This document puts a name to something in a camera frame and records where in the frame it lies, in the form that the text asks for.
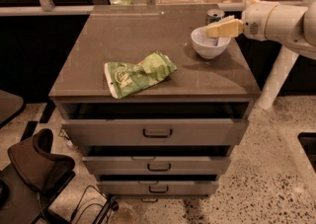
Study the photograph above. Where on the white bowl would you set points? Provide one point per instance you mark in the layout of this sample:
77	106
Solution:
208	47

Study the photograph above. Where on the top drawer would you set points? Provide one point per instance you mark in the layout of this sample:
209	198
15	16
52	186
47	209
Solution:
155	132

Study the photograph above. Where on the black office chair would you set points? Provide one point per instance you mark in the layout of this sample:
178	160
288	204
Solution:
33	180

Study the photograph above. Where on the grey drawer cabinet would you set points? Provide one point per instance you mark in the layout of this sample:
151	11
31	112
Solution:
149	115

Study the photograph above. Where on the redbull can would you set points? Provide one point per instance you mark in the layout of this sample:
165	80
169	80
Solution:
214	15

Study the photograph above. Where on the bottom drawer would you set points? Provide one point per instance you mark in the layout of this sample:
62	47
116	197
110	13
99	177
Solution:
160	188

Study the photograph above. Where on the dark round table edge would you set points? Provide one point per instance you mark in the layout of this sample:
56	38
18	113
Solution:
10	106

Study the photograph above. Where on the green chip bag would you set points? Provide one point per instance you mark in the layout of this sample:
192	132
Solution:
124	79

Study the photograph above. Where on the white table leg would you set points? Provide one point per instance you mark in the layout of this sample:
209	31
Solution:
280	70

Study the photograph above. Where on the middle drawer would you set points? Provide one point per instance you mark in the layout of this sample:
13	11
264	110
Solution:
162	165

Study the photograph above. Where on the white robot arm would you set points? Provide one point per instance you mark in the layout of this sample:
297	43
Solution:
294	27

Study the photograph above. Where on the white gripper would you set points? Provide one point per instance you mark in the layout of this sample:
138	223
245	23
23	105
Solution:
254	20

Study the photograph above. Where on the drawer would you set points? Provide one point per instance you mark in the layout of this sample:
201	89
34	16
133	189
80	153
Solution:
160	188
162	165
155	132

